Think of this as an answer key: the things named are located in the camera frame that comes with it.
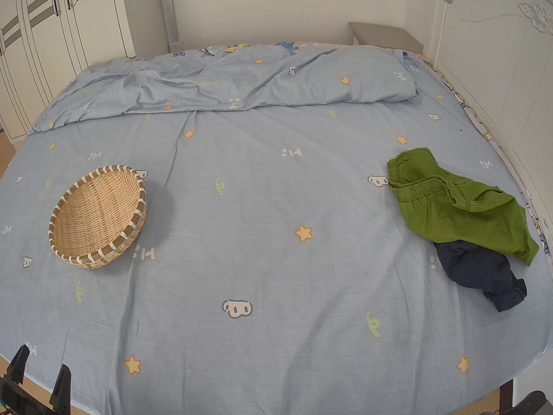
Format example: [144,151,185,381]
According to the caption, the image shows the grey bedside table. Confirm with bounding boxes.
[349,21,424,55]

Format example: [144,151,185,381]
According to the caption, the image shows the pale blue quilt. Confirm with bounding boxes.
[28,41,423,135]

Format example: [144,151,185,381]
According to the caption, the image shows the white wardrobe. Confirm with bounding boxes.
[0,0,169,144]

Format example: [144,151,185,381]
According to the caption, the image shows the round woven basket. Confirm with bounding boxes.
[48,165,147,270]

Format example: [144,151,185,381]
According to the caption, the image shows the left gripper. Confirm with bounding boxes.
[0,345,71,415]

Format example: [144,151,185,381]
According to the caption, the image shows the bed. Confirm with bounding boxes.
[0,0,553,415]

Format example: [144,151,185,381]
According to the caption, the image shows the dark blue garment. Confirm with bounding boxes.
[433,240,528,313]

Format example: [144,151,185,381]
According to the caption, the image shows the green trousers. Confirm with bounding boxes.
[387,147,540,268]

